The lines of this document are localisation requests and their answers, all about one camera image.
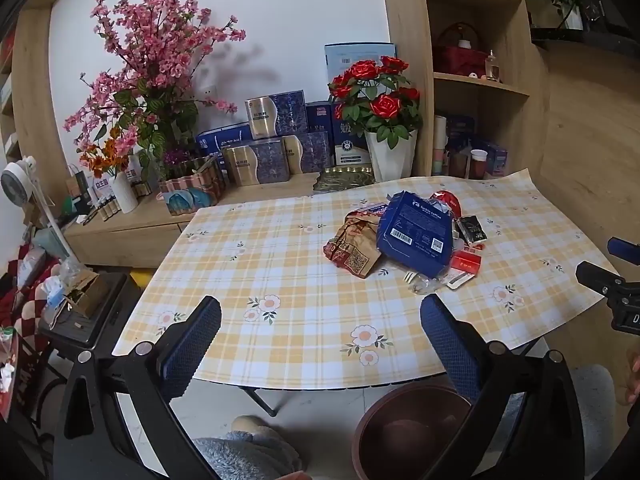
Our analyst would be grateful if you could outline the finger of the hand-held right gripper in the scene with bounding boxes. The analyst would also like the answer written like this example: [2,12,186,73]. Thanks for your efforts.
[575,260,640,302]
[606,236,640,262]

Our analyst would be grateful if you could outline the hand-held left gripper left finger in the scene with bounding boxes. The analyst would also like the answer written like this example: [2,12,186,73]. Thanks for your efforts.
[52,295,223,480]

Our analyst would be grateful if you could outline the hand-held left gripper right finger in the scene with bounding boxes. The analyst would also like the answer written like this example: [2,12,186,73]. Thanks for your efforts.
[419,294,586,480]

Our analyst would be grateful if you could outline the clear plastic fork wrapper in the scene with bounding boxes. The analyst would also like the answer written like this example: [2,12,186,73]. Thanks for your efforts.
[405,270,446,296]

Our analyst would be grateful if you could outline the red cigarette pack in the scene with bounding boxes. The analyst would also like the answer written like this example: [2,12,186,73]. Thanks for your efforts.
[447,250,483,281]

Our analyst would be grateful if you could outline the brown round plastic bin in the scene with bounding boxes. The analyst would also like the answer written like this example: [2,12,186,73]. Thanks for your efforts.
[352,382,473,480]

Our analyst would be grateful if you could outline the blue cardboard box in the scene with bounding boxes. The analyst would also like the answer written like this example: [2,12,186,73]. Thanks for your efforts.
[376,191,456,281]

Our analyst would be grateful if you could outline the black sachet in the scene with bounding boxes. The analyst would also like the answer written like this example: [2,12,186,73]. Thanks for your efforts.
[457,215,488,246]

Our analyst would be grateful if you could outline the brown printed paper bag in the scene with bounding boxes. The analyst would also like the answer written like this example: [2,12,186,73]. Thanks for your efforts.
[322,205,388,278]

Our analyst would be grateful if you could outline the red foil packet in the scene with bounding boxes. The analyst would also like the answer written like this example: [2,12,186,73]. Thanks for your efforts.
[432,190,463,221]

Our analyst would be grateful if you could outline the person's right hand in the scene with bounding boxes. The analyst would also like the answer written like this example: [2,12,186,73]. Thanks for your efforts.
[625,352,640,406]

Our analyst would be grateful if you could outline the beige slipper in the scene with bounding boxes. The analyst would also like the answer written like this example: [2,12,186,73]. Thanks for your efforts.
[231,415,273,436]

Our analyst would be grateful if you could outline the black stool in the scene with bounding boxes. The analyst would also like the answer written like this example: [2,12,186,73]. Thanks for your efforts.
[37,270,142,361]

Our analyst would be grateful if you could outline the yellow plaid floral tablecloth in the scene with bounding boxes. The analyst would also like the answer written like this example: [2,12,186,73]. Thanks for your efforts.
[111,167,621,393]

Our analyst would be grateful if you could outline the open cardboard box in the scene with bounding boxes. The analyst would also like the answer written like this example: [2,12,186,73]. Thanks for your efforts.
[65,270,110,318]

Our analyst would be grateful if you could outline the small blue purple box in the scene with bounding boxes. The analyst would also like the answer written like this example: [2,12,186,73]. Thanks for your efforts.
[482,142,508,177]

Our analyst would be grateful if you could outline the row of small brown bottles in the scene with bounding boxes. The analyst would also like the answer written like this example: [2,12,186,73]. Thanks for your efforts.
[90,197,122,222]

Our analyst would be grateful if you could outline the striped planter basket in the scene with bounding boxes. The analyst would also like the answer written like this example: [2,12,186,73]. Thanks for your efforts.
[157,155,226,216]

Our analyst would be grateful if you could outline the white ribbed vase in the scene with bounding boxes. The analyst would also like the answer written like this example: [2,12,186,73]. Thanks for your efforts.
[110,170,140,214]

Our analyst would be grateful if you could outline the clear plastic bag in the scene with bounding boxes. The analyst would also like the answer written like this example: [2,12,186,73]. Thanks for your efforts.
[17,247,67,311]

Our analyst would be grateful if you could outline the red white checkered cloth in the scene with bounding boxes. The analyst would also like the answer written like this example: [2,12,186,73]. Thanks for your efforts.
[0,245,61,351]

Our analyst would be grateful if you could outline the brown jar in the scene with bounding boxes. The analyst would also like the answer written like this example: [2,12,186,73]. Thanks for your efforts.
[447,150,471,178]

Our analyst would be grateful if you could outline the white box with blue label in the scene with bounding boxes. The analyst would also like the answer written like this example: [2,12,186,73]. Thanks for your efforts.
[84,174,113,206]

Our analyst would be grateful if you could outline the purple flowers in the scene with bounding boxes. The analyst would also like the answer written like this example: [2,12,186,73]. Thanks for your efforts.
[162,147,202,168]

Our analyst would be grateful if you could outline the gold and blue gift box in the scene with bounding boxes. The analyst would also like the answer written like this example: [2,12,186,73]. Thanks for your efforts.
[282,132,331,173]
[245,91,308,141]
[222,140,291,186]

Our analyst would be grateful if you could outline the white faceted pot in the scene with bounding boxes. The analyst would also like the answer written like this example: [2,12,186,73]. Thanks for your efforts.
[364,130,418,182]

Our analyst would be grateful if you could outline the gold tray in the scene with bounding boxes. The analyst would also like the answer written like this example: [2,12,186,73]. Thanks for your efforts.
[313,166,376,193]

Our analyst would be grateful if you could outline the small brown paper bag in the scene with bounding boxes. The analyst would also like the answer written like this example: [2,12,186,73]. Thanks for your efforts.
[65,162,89,198]

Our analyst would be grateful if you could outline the stack of pastel paper cups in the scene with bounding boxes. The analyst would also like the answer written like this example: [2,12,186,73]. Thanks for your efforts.
[432,115,448,176]

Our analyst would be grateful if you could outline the dark blue printed box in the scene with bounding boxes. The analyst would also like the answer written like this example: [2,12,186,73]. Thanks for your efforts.
[445,115,476,151]

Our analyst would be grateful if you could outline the orange flower bunch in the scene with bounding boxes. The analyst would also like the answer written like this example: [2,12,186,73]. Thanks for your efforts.
[77,130,135,178]

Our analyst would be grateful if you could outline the blue and white flat carton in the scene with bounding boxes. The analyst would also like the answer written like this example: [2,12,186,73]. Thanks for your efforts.
[196,122,253,161]

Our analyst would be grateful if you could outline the black glass cabinet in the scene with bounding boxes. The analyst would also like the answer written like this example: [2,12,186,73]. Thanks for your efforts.
[517,0,640,54]

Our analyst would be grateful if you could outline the blue box with white emblem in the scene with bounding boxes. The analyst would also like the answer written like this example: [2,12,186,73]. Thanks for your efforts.
[332,110,373,168]

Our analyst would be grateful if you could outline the white desk fan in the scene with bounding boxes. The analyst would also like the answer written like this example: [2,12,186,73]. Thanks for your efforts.
[0,156,56,213]

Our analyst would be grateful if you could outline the red rose plant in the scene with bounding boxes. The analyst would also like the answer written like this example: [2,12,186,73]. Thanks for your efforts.
[327,56,423,150]

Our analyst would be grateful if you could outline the small dark blue box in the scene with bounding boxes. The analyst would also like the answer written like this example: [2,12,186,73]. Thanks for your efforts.
[305,101,335,133]

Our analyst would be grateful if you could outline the pink blossom arrangement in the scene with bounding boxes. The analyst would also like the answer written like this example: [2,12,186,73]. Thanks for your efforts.
[64,0,247,181]

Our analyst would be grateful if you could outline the light blue tall box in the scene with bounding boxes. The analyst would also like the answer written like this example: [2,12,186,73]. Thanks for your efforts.
[324,42,396,91]

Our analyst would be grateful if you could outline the wooden shelf unit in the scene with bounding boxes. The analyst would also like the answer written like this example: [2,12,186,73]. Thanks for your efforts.
[387,0,551,181]

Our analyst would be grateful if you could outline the black folding table frame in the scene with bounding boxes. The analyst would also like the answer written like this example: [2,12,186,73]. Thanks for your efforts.
[240,385,281,418]

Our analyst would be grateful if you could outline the red basket with handle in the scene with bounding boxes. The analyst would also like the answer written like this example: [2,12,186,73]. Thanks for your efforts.
[432,22,488,78]

